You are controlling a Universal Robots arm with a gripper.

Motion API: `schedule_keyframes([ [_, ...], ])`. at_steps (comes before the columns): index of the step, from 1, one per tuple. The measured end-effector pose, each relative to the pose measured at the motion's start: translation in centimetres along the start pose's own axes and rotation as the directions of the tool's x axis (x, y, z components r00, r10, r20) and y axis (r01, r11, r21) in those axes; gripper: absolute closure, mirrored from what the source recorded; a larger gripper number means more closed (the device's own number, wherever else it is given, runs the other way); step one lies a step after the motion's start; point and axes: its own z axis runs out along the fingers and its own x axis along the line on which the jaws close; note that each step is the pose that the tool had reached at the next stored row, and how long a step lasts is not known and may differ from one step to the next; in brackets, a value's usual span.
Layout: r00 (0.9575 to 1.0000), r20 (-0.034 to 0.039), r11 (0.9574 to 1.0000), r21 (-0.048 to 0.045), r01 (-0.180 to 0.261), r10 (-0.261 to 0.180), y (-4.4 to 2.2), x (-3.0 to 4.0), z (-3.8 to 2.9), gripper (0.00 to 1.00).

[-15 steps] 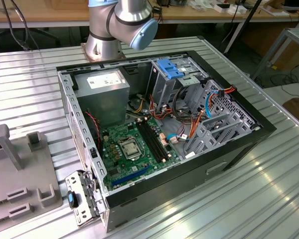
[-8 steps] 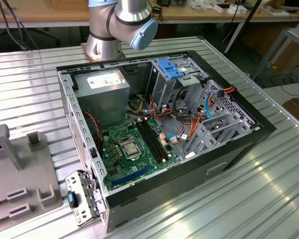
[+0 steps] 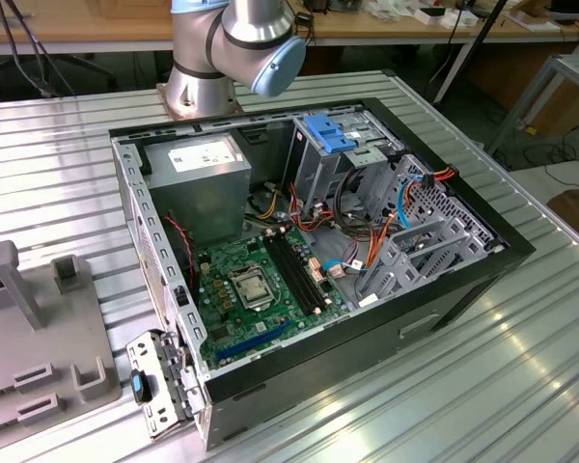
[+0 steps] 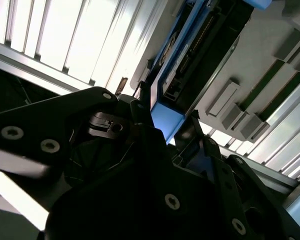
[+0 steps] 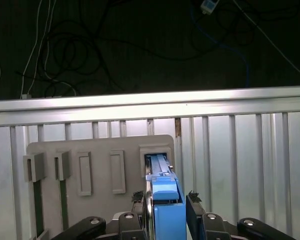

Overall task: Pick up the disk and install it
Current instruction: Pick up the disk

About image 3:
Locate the black laptop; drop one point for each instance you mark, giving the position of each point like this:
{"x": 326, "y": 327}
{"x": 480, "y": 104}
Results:
{"x": 567, "y": 10}

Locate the black open PC case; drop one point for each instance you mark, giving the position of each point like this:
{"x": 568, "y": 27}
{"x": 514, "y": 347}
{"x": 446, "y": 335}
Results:
{"x": 318, "y": 381}

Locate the CPU socket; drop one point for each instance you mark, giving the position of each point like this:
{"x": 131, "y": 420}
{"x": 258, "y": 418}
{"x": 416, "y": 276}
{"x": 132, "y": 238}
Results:
{"x": 235, "y": 274}

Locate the grey parts rack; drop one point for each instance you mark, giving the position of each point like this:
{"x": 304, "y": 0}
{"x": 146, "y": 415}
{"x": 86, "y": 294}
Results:
{"x": 34, "y": 337}

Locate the blue expansion slot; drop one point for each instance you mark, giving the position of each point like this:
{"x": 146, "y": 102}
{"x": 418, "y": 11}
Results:
{"x": 251, "y": 343}

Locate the brown cardboard box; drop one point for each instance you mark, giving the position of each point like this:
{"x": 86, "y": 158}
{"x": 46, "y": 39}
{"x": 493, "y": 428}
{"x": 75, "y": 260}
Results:
{"x": 569, "y": 106}
{"x": 576, "y": 212}

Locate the grey power supply unit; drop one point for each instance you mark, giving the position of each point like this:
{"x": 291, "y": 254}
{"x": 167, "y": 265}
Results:
{"x": 198, "y": 202}

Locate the metal optical drive cage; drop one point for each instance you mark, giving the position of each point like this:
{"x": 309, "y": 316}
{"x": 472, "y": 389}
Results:
{"x": 318, "y": 173}

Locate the silver CPU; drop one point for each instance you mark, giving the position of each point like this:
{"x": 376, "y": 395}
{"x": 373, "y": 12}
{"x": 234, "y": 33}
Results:
{"x": 252, "y": 291}

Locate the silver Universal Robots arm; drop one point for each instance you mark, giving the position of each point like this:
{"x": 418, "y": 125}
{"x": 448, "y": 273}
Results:
{"x": 251, "y": 24}

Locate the small black white box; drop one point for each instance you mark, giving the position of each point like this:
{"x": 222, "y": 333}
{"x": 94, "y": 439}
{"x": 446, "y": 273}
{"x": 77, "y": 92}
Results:
{"x": 427, "y": 17}

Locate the black RAM slot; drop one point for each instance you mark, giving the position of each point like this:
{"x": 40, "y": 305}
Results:
{"x": 303, "y": 271}
{"x": 289, "y": 272}
{"x": 310, "y": 270}
{"x": 296, "y": 272}

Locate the metal disk bay cage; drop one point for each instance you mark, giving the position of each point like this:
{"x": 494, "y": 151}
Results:
{"x": 463, "y": 217}

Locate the black latch with blue stripe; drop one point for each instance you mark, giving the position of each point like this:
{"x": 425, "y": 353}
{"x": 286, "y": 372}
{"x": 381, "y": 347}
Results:
{"x": 137, "y": 386}

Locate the hinged metal slot bracket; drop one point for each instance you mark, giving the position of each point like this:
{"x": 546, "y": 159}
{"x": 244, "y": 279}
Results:
{"x": 147, "y": 349}

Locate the green motherboard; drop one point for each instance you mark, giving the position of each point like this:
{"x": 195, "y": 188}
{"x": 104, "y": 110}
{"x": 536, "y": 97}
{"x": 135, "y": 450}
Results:
{"x": 265, "y": 333}

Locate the blue plastic drive latch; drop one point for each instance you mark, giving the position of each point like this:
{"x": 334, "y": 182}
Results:
{"x": 324, "y": 130}

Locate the wooden desk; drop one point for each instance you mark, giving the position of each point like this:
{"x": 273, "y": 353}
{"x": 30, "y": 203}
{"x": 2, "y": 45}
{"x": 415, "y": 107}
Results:
{"x": 116, "y": 26}

